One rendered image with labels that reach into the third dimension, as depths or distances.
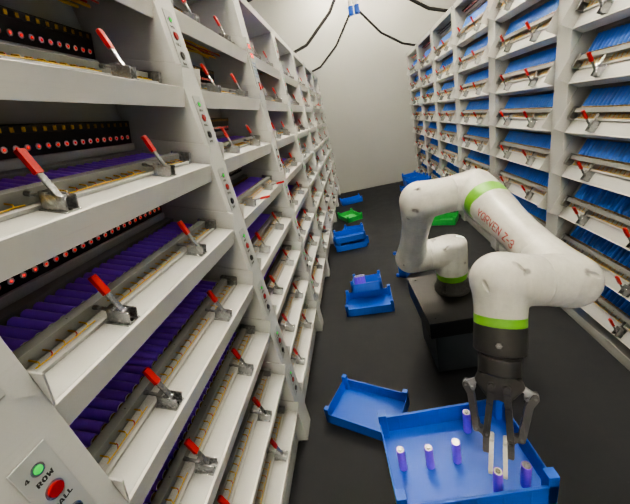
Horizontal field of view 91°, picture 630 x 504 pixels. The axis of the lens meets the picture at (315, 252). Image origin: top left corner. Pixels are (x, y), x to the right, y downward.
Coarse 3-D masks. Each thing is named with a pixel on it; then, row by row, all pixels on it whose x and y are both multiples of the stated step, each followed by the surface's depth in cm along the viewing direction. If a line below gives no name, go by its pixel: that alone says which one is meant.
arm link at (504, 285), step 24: (480, 264) 59; (504, 264) 56; (528, 264) 56; (480, 288) 58; (504, 288) 55; (528, 288) 55; (552, 288) 55; (480, 312) 59; (504, 312) 56; (528, 312) 57
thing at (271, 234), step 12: (264, 216) 153; (276, 216) 159; (288, 216) 161; (252, 228) 138; (264, 228) 137; (276, 228) 145; (288, 228) 155; (252, 240) 124; (264, 240) 130; (276, 240) 132; (264, 252) 120; (276, 252) 131; (264, 264) 111
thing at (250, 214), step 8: (248, 168) 153; (232, 176) 138; (248, 176) 155; (256, 176) 154; (264, 176) 152; (272, 176) 154; (280, 176) 153; (280, 184) 151; (264, 192) 133; (272, 192) 136; (256, 200) 120; (264, 200) 123; (272, 200) 138; (240, 208) 98; (248, 208) 110; (256, 208) 113; (264, 208) 125; (248, 216) 104; (256, 216) 114; (248, 224) 105
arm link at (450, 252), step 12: (432, 240) 129; (444, 240) 127; (456, 240) 125; (432, 252) 125; (444, 252) 124; (456, 252) 124; (444, 264) 127; (456, 264) 126; (444, 276) 131; (456, 276) 128
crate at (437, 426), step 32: (384, 416) 75; (416, 416) 77; (448, 416) 77; (480, 416) 77; (416, 448) 74; (448, 448) 72; (480, 448) 71; (416, 480) 68; (448, 480) 66; (480, 480) 65; (512, 480) 64; (544, 480) 58
